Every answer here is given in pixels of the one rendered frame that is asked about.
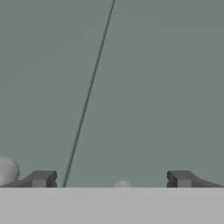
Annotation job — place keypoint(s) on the grey-green cabinet door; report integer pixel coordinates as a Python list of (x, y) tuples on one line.
[(35, 87), (163, 87)]

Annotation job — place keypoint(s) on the pale round cabinet knob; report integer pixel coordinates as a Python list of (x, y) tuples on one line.
[(7, 170), (121, 184)]

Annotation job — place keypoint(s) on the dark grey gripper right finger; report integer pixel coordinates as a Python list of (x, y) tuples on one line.
[(182, 178)]

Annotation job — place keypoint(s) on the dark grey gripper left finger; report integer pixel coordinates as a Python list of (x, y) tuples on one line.
[(40, 178)]

